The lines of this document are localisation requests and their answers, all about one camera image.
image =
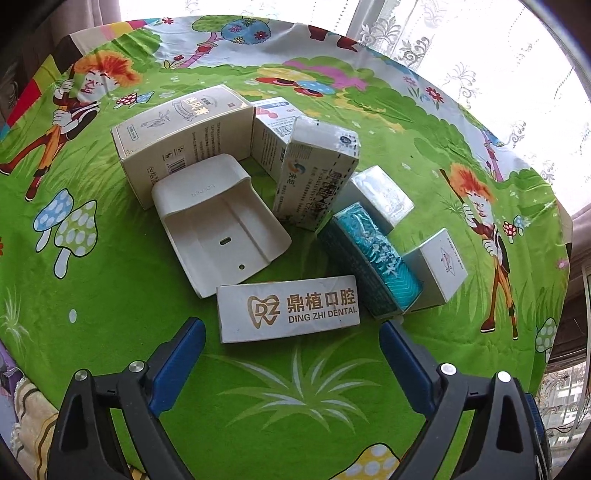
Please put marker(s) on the white pink blue box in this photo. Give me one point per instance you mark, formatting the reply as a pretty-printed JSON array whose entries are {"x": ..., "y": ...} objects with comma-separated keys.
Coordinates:
[{"x": 272, "y": 125}]

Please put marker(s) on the white teal small box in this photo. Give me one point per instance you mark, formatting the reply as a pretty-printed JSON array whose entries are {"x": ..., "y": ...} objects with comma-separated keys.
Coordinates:
[{"x": 379, "y": 195}]

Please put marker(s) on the white medicine box blue logo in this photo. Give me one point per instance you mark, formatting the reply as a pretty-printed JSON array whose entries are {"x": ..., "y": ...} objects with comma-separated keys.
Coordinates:
[{"x": 319, "y": 160}]

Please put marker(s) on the striped beige cushion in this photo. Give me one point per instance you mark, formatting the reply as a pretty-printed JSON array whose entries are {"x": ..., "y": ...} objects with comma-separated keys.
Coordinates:
[{"x": 31, "y": 435}]

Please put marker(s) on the green cartoon tablecloth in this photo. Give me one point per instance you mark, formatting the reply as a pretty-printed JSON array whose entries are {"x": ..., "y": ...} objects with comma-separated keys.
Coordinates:
[{"x": 89, "y": 278}]

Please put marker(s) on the white plastic holder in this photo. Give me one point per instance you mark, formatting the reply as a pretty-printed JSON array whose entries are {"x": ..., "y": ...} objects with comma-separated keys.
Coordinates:
[{"x": 220, "y": 229}]

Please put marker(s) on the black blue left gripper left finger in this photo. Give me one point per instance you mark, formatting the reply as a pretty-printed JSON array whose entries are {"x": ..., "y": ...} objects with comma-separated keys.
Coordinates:
[{"x": 85, "y": 444}]

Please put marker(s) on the white dental box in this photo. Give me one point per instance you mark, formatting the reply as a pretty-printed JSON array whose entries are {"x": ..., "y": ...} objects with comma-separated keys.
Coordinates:
[{"x": 266, "y": 311}]

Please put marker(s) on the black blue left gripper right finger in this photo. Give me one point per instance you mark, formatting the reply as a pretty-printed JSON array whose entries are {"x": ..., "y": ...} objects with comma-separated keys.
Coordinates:
[{"x": 506, "y": 440}]

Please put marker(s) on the teal patterned box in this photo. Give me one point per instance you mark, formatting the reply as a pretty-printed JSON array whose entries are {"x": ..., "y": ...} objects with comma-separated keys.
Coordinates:
[{"x": 387, "y": 285}]

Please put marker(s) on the large beige box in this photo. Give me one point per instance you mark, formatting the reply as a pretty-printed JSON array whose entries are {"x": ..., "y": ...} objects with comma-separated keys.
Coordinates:
[{"x": 183, "y": 131}]

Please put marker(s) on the small white square box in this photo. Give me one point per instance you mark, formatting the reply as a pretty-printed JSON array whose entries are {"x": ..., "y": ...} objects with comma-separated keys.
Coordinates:
[{"x": 438, "y": 266}]

